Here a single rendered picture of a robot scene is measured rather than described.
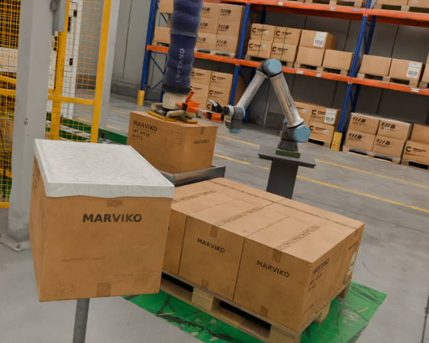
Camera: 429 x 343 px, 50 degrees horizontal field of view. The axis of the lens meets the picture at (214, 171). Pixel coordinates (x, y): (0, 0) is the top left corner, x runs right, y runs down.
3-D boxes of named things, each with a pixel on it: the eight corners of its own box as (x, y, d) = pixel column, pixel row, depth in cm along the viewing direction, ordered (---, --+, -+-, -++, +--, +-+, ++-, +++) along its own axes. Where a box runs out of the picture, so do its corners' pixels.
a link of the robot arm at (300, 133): (305, 135, 400) (274, 55, 376) (314, 138, 384) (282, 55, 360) (290, 143, 399) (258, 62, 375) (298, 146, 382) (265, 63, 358)
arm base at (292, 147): (276, 146, 420) (278, 135, 418) (297, 149, 418) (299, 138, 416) (277, 149, 401) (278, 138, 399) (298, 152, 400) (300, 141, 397)
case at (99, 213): (159, 293, 162) (175, 186, 153) (38, 303, 144) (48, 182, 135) (120, 228, 214) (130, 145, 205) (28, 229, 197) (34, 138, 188)
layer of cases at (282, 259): (130, 253, 300) (137, 195, 291) (212, 222, 383) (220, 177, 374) (296, 332, 240) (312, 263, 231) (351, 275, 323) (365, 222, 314)
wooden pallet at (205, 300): (126, 273, 304) (129, 253, 300) (210, 238, 387) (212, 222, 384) (291, 356, 243) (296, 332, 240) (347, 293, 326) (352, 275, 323)
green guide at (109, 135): (39, 118, 496) (39, 109, 494) (47, 118, 505) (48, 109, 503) (149, 152, 415) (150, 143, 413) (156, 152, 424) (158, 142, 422)
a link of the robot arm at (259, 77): (262, 56, 386) (220, 124, 392) (267, 56, 374) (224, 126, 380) (273, 63, 389) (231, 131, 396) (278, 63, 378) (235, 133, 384)
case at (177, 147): (124, 159, 378) (130, 111, 369) (156, 155, 411) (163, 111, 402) (180, 178, 347) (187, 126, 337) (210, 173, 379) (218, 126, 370)
